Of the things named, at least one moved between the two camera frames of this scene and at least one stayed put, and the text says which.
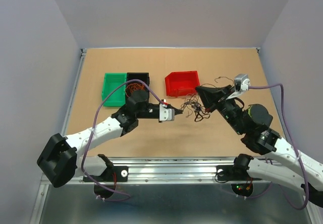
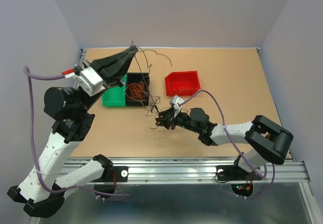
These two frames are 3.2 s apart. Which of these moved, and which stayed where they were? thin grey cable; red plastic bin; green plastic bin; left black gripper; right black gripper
Moved: left black gripper; thin grey cable; right black gripper
Stayed: red plastic bin; green plastic bin
